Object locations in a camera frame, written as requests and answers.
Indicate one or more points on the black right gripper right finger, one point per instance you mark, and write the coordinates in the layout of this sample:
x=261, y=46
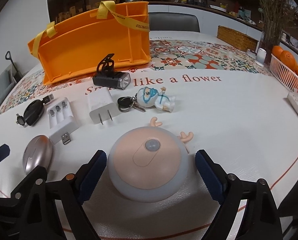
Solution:
x=260, y=219

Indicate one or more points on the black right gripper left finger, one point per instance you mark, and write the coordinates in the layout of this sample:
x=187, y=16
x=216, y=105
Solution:
x=75, y=189

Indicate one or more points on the silver computer mouse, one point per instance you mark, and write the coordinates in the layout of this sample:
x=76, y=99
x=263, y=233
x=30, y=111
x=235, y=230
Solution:
x=37, y=153

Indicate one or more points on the round pink deer night light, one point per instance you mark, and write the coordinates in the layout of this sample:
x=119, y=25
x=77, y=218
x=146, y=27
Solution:
x=149, y=164

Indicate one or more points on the white usb wall charger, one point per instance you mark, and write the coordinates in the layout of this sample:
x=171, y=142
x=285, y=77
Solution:
x=101, y=106

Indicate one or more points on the white battery charger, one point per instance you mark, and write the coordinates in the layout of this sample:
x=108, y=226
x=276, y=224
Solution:
x=62, y=121

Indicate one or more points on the black key fob with keys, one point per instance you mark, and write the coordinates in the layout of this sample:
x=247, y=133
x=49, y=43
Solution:
x=126, y=103

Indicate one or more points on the black bike light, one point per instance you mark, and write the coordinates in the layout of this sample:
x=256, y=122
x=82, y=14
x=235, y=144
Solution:
x=106, y=76

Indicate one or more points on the pink basket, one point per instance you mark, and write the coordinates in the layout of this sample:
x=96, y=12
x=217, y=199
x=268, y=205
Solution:
x=283, y=74

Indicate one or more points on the patterned table runner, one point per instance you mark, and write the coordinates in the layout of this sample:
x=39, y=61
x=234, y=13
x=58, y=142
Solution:
x=166, y=55

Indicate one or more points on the orange fruit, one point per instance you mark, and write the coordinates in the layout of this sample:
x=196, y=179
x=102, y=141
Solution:
x=288, y=59

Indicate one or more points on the small white cup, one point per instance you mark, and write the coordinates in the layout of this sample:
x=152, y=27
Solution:
x=260, y=57

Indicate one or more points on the orange plastic storage box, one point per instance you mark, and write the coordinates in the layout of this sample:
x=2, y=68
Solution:
x=77, y=45

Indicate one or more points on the woven wicker tissue box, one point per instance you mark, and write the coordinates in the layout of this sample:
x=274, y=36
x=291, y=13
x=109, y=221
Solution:
x=236, y=39

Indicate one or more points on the dark grey chair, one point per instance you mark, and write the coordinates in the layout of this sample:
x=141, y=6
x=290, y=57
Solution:
x=171, y=21

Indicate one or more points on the vase with dried flowers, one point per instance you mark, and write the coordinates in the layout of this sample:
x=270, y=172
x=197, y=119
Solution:
x=277, y=14

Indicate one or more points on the doctor figurine keychain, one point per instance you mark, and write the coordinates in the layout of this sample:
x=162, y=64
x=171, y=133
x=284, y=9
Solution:
x=150, y=97

